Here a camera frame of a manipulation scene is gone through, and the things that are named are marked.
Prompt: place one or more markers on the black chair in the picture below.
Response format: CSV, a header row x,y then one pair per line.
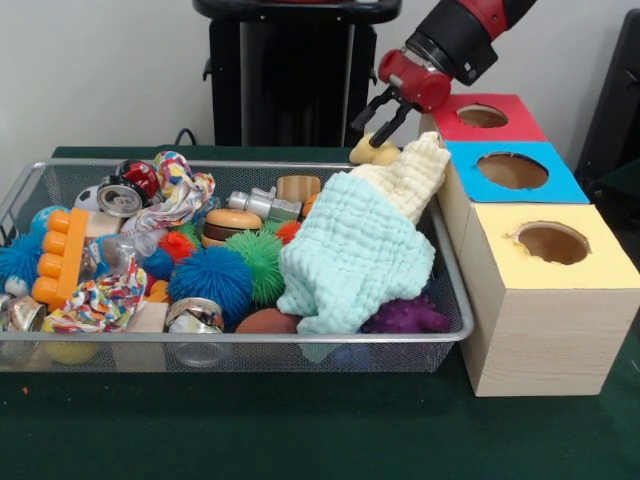
x,y
620,100

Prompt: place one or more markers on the mint green muslin cloth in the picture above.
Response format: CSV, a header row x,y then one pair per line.
x,y
355,250

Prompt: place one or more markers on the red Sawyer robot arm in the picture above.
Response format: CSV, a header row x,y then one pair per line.
x,y
460,35

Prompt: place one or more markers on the purple knobbly rubber ball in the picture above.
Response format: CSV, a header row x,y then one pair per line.
x,y
405,315

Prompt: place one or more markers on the blue puffer ball with eyes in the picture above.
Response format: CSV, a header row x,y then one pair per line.
x,y
210,280

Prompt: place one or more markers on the silver toy robot figure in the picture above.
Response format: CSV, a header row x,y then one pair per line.
x,y
265,202

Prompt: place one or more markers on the dark green table cloth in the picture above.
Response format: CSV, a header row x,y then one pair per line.
x,y
300,430
620,187

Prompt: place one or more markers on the wooden three-hole sorting box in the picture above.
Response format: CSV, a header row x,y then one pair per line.
x,y
550,340

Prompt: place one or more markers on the orange pegged toy block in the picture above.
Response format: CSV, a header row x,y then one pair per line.
x,y
65,255

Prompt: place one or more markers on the toy burger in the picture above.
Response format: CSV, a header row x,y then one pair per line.
x,y
230,227

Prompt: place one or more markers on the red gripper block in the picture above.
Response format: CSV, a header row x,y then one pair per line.
x,y
425,90

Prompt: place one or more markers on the cream muslin cloth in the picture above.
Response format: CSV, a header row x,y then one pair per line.
x,y
415,172

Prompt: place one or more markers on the colourful crumpled cloth ball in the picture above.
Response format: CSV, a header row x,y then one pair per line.
x,y
100,300
175,190

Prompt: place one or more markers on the yellow plush duck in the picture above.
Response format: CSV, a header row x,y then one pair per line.
x,y
362,154

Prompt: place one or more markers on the green spiky puffer ball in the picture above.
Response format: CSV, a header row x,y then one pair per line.
x,y
260,260

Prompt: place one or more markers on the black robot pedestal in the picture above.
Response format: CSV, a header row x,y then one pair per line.
x,y
300,75

